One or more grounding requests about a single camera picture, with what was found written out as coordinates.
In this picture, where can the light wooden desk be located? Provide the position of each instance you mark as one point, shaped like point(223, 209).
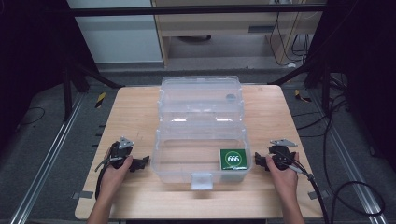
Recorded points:
point(218, 23)

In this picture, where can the metal floor rail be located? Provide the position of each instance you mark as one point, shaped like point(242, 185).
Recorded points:
point(46, 161)
point(351, 168)

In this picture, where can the white cabinet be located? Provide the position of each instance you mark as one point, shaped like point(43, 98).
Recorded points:
point(118, 37)

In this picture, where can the person's left hand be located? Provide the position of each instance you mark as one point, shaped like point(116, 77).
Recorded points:
point(113, 179)

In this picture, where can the grey tape piece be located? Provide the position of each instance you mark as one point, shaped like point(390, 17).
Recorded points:
point(318, 194)
point(82, 195)

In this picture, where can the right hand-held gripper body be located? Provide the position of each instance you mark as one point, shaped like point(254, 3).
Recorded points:
point(281, 154)

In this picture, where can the clear plastic storage box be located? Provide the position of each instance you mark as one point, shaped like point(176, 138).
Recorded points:
point(200, 130)

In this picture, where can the black horizontal frame bar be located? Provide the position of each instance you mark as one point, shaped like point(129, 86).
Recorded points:
point(186, 11)

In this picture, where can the person's right hand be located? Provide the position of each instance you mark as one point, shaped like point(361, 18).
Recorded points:
point(285, 180)

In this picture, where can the black curtain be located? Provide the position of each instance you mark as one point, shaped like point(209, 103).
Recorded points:
point(361, 68)
point(31, 62)

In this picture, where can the green square card pack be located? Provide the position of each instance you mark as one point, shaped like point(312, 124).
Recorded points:
point(233, 159)

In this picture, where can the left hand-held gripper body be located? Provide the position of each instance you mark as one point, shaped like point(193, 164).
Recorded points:
point(120, 152)

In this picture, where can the black metal stand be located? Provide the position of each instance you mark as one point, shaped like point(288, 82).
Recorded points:
point(323, 84)
point(70, 90)

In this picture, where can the yellow black striped tape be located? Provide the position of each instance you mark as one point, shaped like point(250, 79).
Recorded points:
point(301, 97)
point(100, 100)

